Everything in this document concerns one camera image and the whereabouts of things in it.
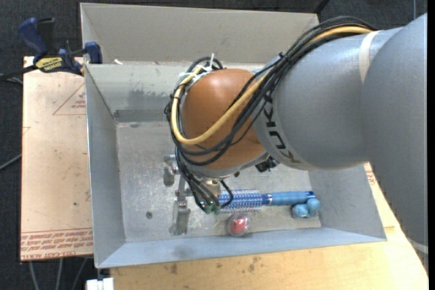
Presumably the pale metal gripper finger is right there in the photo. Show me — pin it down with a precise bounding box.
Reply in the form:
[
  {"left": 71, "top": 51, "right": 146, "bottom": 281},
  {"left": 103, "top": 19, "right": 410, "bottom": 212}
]
[
  {"left": 163, "top": 153, "right": 180, "bottom": 187},
  {"left": 168, "top": 191, "right": 192, "bottom": 236}
]

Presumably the grey metal bin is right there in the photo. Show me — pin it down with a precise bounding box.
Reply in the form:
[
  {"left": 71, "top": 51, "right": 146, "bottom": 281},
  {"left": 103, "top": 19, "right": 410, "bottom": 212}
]
[{"left": 80, "top": 2, "right": 387, "bottom": 270}]

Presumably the red ball in clear shell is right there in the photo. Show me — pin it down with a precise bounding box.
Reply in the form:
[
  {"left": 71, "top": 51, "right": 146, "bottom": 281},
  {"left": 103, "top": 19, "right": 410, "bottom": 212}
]
[{"left": 226, "top": 213, "right": 252, "bottom": 238}]

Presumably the blue toy figure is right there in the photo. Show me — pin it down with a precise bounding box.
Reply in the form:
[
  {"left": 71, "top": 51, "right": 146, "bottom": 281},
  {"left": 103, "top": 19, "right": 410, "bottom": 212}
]
[{"left": 291, "top": 198, "right": 321, "bottom": 219}]

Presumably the brown cardboard board red print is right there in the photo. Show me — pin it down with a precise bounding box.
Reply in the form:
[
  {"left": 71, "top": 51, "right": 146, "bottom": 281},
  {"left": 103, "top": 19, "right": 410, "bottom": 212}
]
[{"left": 20, "top": 56, "right": 94, "bottom": 262}]

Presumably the black cylinder on white bracket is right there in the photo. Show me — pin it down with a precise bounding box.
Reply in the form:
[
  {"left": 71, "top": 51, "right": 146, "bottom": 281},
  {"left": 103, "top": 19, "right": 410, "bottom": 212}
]
[{"left": 254, "top": 155, "right": 279, "bottom": 173}]

